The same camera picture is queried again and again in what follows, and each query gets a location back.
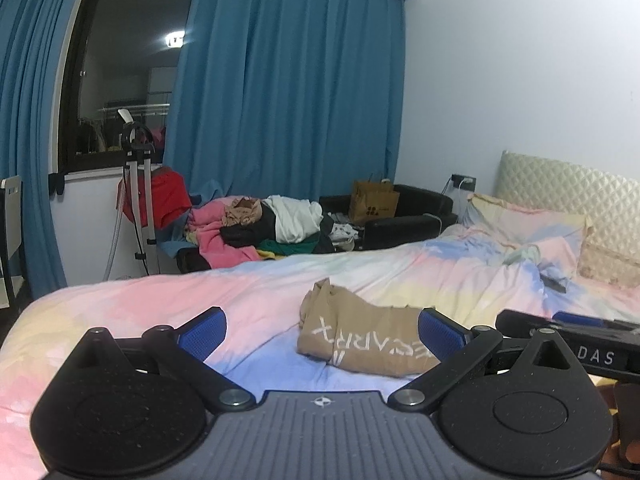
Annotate tan garment on pile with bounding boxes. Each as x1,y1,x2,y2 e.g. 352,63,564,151
222,197,262,226

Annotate silver tripod stand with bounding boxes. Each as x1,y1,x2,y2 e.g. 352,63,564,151
103,108,160,281

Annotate pink garment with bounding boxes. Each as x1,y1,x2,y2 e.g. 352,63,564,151
186,196,260,269

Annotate pastel pillow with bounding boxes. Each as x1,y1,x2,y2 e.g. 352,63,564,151
459,194,592,281

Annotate tan trousers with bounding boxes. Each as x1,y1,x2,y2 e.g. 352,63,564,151
297,280,439,378

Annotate black and white chair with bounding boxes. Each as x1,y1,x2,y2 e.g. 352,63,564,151
1,176,32,314

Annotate blue curtain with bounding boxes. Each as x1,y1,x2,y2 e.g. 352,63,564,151
1,0,75,298
164,0,406,200

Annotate pastel tie-dye bed duvet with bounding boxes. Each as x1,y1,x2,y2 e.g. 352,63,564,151
1,226,605,479

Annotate right blue curtain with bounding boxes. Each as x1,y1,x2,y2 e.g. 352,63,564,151
164,0,406,200

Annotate red garment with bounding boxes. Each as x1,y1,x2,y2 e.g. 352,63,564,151
117,167,192,229

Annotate quilted beige headboard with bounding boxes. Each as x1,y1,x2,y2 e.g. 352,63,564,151
495,151,639,252

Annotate dark window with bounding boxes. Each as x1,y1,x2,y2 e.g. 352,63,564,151
58,0,191,172

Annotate black sofa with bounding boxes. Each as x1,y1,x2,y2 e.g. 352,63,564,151
319,184,457,250

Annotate left blue curtain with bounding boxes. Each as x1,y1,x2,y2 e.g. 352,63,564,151
1,0,75,298

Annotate brown paper bag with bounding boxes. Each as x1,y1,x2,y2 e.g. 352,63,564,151
348,179,400,226

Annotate white garment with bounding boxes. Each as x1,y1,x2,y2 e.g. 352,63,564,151
262,195,323,244

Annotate black garment on pile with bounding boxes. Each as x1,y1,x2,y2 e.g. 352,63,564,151
219,205,276,248

